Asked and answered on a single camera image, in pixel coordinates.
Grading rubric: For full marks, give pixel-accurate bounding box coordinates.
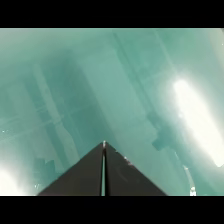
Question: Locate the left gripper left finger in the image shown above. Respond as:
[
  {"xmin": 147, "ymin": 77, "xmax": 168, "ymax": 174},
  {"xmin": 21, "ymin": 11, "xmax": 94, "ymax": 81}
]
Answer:
[{"xmin": 37, "ymin": 141, "xmax": 104, "ymax": 197}]

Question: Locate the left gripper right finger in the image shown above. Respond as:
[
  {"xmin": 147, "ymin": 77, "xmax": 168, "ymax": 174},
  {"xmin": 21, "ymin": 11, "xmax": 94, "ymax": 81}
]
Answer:
[{"xmin": 104, "ymin": 141, "xmax": 168, "ymax": 197}]

